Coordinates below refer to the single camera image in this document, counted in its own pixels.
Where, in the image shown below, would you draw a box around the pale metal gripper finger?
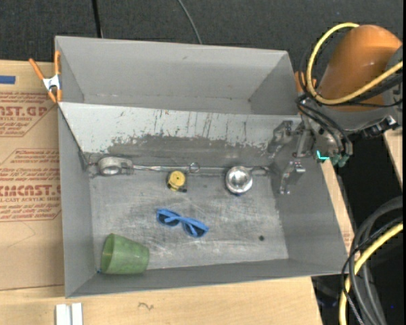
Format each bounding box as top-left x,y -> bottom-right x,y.
267,120 -> 294,156
279,160 -> 307,196

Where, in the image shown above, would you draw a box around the grey metal bin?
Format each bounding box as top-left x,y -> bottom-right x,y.
53,35 -> 351,299

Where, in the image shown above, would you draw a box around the yellow tape measure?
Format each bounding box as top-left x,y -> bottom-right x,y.
165,170 -> 189,194

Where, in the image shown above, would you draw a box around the blue sunglasses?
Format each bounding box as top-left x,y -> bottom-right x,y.
155,208 -> 210,238

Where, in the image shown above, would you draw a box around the silver metal tool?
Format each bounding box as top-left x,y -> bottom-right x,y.
96,155 -> 201,177

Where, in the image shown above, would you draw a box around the green cup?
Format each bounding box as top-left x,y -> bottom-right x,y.
99,232 -> 151,276

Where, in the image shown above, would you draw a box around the brown cardboard board, red print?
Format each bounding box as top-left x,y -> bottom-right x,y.
0,58 -> 357,293

